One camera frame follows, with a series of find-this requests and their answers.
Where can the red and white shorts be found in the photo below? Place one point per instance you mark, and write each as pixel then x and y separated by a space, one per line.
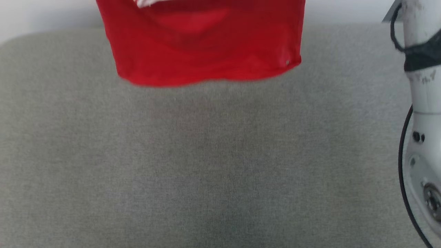
pixel 206 44

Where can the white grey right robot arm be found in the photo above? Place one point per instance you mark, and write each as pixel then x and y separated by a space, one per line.
pixel 425 96

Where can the grey fabric sofa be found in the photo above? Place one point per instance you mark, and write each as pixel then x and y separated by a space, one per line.
pixel 206 165

